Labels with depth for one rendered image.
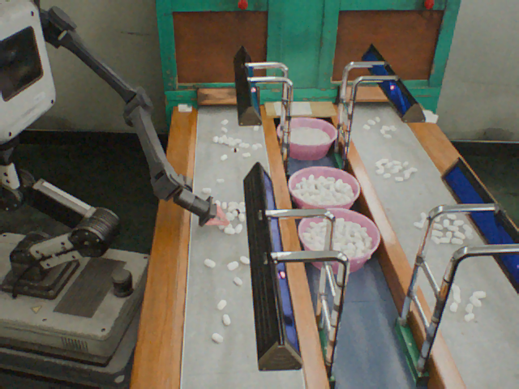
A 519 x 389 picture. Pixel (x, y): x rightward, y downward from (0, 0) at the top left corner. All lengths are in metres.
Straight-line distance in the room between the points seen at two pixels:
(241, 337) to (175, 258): 0.35
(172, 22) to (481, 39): 2.01
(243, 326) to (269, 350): 0.50
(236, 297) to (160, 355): 0.29
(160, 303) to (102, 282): 0.56
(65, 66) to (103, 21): 0.43
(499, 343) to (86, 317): 1.29
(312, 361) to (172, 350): 0.35
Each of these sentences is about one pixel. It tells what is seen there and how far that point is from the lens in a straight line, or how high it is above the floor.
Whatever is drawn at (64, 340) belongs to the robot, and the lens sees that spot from 1.94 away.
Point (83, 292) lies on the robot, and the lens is 1.99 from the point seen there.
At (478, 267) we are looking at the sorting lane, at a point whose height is 0.74.
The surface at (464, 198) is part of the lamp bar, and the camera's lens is 1.44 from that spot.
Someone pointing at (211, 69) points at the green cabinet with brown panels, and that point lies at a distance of 2.50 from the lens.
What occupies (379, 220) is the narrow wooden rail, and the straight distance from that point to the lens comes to 1.81.
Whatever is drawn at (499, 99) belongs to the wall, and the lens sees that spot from 3.85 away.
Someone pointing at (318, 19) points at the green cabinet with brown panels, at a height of 1.17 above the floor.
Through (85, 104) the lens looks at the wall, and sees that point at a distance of 3.79.
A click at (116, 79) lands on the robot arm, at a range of 1.94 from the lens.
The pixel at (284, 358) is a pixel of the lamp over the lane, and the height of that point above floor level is 1.08.
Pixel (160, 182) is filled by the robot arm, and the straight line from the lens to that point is 1.63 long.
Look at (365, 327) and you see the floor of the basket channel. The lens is 1.57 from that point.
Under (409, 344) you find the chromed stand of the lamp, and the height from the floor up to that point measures 0.72.
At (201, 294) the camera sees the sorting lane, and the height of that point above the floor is 0.74.
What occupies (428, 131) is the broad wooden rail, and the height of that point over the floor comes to 0.76.
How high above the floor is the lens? 1.83
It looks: 34 degrees down
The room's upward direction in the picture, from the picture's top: 1 degrees clockwise
